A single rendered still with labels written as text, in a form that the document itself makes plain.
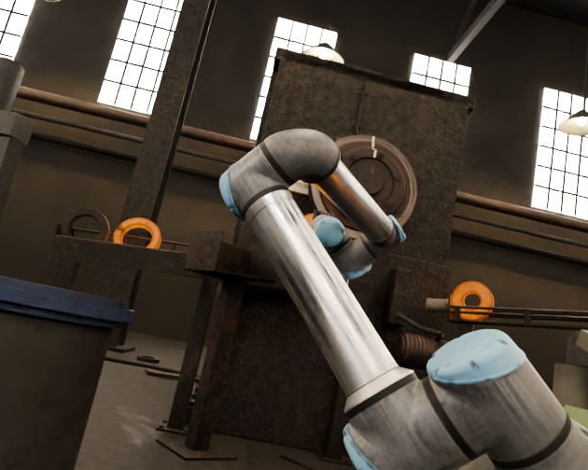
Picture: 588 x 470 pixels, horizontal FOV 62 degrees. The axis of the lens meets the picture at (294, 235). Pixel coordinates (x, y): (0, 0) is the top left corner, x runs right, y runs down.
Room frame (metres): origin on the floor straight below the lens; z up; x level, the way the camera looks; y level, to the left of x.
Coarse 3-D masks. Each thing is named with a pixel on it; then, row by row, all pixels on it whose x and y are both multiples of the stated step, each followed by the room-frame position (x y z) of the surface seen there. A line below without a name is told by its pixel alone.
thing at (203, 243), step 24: (192, 240) 1.71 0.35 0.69; (216, 240) 1.59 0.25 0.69; (192, 264) 1.68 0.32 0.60; (216, 264) 1.57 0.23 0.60; (240, 264) 1.87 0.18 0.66; (264, 264) 1.80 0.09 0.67; (240, 288) 1.73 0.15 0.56; (216, 312) 1.74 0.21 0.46; (216, 336) 1.72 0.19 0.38; (216, 360) 1.71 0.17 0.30; (216, 384) 1.72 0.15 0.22; (216, 408) 1.74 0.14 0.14; (192, 432) 1.72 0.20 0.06; (192, 456) 1.64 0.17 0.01; (216, 456) 1.69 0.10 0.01
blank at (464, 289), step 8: (456, 288) 1.93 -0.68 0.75; (464, 288) 1.91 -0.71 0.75; (472, 288) 1.90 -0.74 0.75; (480, 288) 1.88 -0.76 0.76; (456, 296) 1.93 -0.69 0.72; (464, 296) 1.91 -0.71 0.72; (480, 296) 1.88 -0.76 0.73; (488, 296) 1.87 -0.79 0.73; (456, 304) 1.92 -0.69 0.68; (464, 304) 1.91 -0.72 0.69; (480, 304) 1.88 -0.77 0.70; (488, 304) 1.87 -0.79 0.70; (480, 320) 1.90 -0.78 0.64
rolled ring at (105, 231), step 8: (80, 208) 1.93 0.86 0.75; (88, 208) 1.93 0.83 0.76; (64, 216) 1.93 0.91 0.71; (72, 216) 1.93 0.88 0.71; (80, 216) 1.95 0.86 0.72; (96, 216) 1.94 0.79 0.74; (104, 216) 1.94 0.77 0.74; (64, 224) 1.93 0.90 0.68; (72, 224) 1.96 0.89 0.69; (104, 224) 1.94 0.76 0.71; (64, 232) 1.93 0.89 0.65; (104, 232) 1.94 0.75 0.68; (96, 240) 1.94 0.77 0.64; (104, 240) 1.94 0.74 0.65
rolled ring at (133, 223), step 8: (120, 224) 1.99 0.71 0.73; (128, 224) 1.99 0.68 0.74; (136, 224) 2.00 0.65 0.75; (144, 224) 2.00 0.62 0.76; (152, 224) 2.00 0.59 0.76; (120, 232) 1.97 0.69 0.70; (152, 232) 1.99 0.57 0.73; (160, 232) 2.00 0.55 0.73; (120, 240) 1.96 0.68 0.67; (152, 240) 1.98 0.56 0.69; (160, 240) 1.99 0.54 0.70
